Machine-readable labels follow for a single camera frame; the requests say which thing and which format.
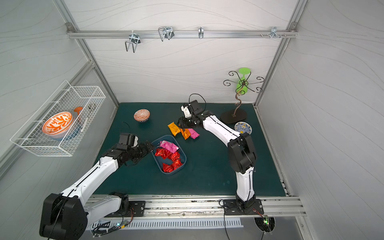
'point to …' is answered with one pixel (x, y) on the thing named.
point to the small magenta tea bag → (194, 134)
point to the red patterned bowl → (142, 115)
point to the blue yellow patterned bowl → (242, 127)
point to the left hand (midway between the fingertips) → (151, 150)
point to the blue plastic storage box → (160, 161)
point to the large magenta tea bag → (169, 146)
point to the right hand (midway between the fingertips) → (179, 123)
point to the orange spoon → (78, 109)
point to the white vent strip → (115, 224)
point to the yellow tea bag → (175, 130)
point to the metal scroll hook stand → (229, 116)
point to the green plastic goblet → (242, 85)
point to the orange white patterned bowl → (59, 125)
